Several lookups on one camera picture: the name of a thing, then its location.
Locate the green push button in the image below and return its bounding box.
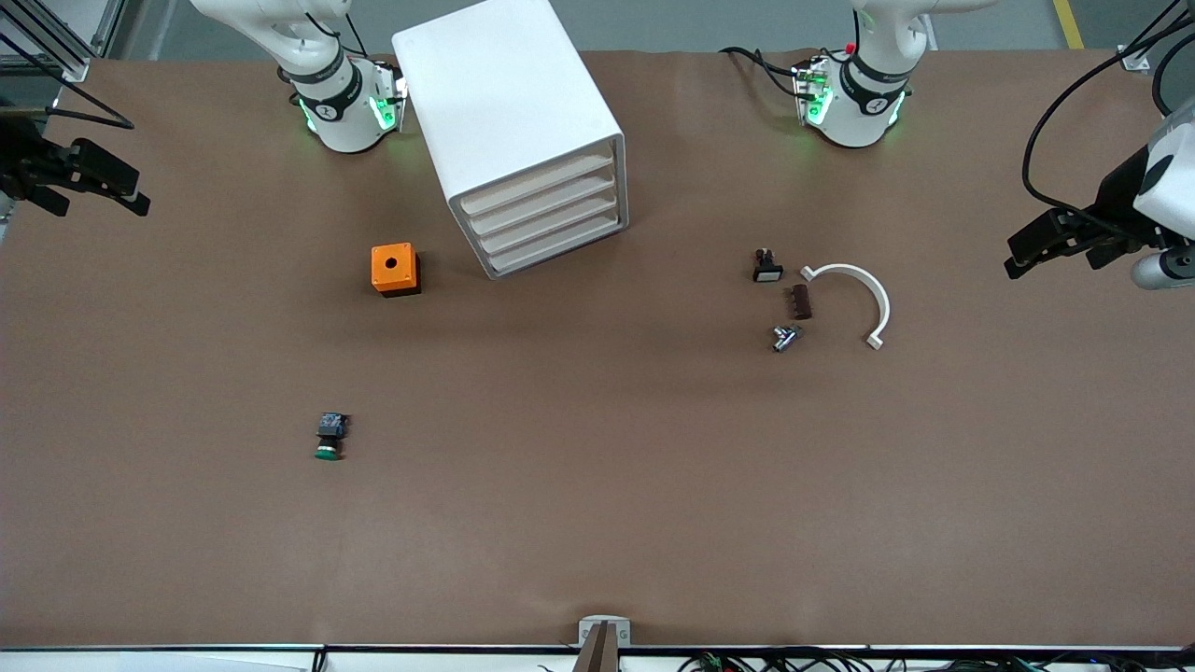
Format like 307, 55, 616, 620
314, 412, 350, 462

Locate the white plastic drawer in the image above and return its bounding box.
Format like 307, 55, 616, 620
484, 212, 624, 277
467, 171, 619, 242
459, 149, 617, 223
476, 191, 621, 260

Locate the white curved plastic clamp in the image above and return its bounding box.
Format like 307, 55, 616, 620
800, 263, 892, 352

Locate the white divided plastic bin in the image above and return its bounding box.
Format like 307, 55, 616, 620
391, 0, 629, 281

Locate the black looped cable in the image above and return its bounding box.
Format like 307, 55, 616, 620
0, 33, 134, 132

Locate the long black cable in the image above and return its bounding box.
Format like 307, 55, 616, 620
1021, 42, 1195, 221

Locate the short black cable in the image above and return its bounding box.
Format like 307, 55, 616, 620
1152, 58, 1195, 119

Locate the aluminium frame profile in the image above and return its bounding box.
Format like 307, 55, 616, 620
0, 0, 127, 83

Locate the orange button enclosure box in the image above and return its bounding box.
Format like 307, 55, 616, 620
371, 243, 422, 299

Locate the black arm base cable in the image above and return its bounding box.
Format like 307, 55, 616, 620
718, 45, 806, 99

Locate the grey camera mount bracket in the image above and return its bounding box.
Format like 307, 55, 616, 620
571, 614, 633, 672

